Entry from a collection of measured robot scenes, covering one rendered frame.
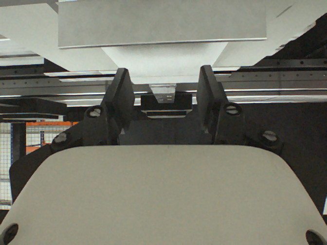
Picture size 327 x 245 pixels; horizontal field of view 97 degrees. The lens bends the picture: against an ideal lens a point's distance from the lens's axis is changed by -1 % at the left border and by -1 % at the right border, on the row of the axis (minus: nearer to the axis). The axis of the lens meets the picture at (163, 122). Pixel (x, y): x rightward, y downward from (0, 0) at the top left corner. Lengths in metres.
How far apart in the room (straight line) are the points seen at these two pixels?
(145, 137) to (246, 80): 0.45
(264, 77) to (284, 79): 0.05
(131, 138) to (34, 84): 0.39
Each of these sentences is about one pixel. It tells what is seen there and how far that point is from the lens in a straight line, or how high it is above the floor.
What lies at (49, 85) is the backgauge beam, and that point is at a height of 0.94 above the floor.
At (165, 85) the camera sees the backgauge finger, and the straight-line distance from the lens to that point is 0.20.
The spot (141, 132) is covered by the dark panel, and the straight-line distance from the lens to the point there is 0.68.
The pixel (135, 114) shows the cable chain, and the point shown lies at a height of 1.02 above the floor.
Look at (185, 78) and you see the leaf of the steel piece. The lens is 0.18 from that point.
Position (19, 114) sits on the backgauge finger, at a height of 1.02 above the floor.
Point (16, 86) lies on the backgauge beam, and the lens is 0.60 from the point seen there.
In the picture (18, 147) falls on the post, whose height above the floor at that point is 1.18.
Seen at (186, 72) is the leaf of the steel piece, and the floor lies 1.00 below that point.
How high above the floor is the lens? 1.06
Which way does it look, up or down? 1 degrees down
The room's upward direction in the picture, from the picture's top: 179 degrees clockwise
